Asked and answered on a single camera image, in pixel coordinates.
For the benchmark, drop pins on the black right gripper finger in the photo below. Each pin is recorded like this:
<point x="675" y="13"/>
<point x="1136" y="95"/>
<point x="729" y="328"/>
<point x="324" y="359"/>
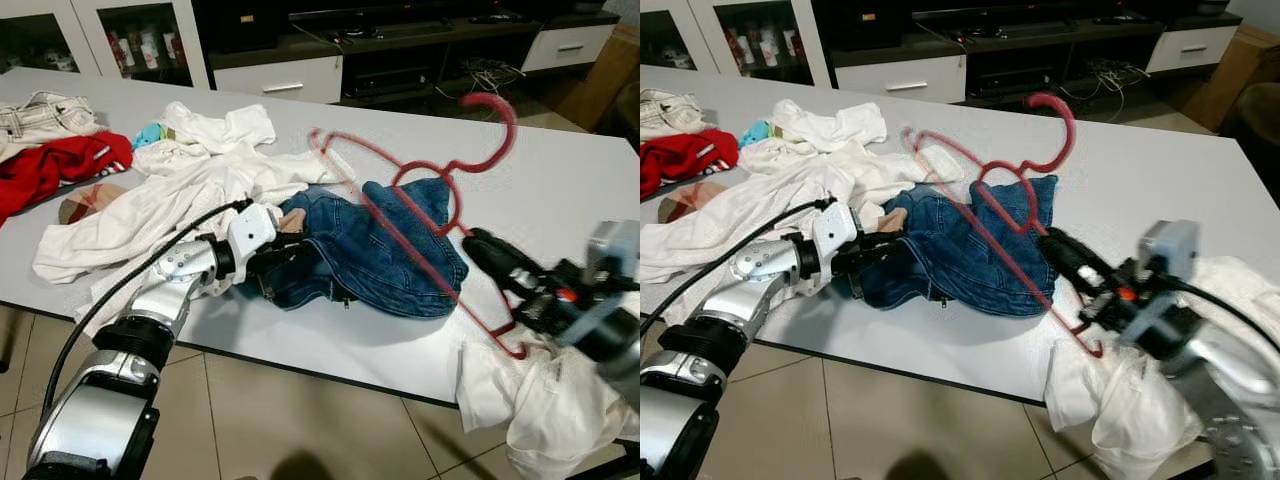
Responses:
<point x="510" y="278"/>
<point x="1080" y="278"/>
<point x="505" y="252"/>
<point x="1078" y="252"/>

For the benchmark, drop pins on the blue denim jacket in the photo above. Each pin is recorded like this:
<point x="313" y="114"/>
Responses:
<point x="980" y="265"/>
<point x="390" y="265"/>

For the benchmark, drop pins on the white tank top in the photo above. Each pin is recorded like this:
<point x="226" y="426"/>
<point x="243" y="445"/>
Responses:
<point x="700" y="230"/>
<point x="110" y="230"/>

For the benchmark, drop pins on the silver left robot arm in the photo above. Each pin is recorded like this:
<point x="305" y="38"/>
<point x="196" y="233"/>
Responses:
<point x="150" y="310"/>
<point x="730" y="310"/>

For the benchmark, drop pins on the white cloth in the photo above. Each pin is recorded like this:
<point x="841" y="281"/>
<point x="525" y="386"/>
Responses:
<point x="1130" y="410"/>
<point x="550" y="410"/>

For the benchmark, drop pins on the white crumpled garment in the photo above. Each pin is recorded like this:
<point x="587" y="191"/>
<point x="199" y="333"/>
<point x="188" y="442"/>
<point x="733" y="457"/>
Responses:
<point x="830" y="125"/>
<point x="220" y="128"/>

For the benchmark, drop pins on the wide white drawer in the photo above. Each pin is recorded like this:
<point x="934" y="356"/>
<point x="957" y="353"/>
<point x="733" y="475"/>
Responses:
<point x="900" y="80"/>
<point x="280" y="80"/>

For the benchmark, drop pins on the beige garment with plaid cuff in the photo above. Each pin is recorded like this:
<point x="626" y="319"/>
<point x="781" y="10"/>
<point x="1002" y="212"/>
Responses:
<point x="90" y="203"/>
<point x="690" y="200"/>

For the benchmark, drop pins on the small turquoise garment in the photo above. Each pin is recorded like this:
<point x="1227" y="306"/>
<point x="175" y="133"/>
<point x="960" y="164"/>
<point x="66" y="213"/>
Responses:
<point x="148" y="135"/>
<point x="754" y="133"/>

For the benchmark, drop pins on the dark brown seat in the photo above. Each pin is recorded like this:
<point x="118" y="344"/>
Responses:
<point x="628" y="115"/>
<point x="1260" y="115"/>

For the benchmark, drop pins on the red sweater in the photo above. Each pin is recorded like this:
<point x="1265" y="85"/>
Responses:
<point x="50" y="170"/>
<point x="680" y="160"/>

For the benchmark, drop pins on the brown cardboard box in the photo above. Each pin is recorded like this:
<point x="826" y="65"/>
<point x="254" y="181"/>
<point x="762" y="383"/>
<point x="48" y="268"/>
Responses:
<point x="605" y="85"/>
<point x="1235" y="70"/>

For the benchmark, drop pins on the white glass door cabinet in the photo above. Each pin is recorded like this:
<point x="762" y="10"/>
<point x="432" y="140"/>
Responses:
<point x="85" y="30"/>
<point x="820" y="40"/>

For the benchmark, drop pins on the small white drawer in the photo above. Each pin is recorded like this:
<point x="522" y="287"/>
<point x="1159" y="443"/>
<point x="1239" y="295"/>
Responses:
<point x="568" y="47"/>
<point x="1192" y="48"/>

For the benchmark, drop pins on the black speaker box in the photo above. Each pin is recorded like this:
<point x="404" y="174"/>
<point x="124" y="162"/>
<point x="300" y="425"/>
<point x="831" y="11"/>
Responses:
<point x="250" y="25"/>
<point x="870" y="25"/>

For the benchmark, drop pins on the cream white jeans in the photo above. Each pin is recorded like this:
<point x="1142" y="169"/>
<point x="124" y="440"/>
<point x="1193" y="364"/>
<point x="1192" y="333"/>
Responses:
<point x="45" y="115"/>
<point x="670" y="108"/>

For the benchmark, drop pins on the dark TV stand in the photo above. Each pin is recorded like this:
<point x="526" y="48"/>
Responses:
<point x="1020" y="40"/>
<point x="400" y="40"/>

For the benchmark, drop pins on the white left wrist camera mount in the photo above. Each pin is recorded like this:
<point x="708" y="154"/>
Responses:
<point x="255" y="230"/>
<point x="835" y="230"/>

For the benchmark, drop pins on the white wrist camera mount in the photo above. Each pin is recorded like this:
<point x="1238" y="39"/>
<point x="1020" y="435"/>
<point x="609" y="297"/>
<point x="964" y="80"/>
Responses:
<point x="835" y="230"/>
<point x="255" y="230"/>
<point x="612" y="245"/>
<point x="1170" y="245"/>

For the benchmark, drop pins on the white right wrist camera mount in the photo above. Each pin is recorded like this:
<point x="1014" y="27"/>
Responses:
<point x="1170" y="245"/>
<point x="612" y="245"/>

